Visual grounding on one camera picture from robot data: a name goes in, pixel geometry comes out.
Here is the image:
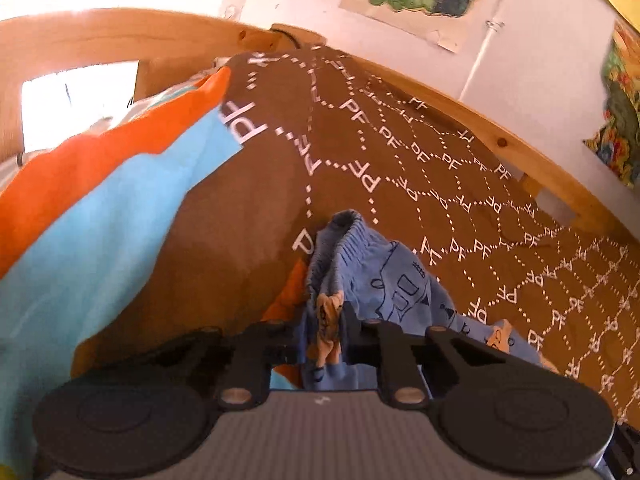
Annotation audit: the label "colourful floral wall cloth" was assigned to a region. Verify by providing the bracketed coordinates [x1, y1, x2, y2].
[567, 0, 640, 188]

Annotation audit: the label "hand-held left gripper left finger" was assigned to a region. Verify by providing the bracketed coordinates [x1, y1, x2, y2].
[150, 321, 306, 408]

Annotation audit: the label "white wall pipe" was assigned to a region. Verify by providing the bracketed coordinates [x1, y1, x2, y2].
[459, 19, 505, 103]

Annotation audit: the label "wooden bed frame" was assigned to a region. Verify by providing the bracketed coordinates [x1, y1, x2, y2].
[0, 7, 626, 233]

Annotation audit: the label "small white wall paper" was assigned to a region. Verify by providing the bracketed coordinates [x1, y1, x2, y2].
[220, 0, 249, 23]

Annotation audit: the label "blue pants with orange print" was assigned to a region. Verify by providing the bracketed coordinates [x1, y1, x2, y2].
[299, 210, 558, 392]

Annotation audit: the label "brown patterned blanket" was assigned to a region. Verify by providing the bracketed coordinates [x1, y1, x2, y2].
[0, 45, 640, 480]

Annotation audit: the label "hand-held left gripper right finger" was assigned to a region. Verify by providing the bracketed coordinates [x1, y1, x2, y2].
[340, 307, 546, 406]

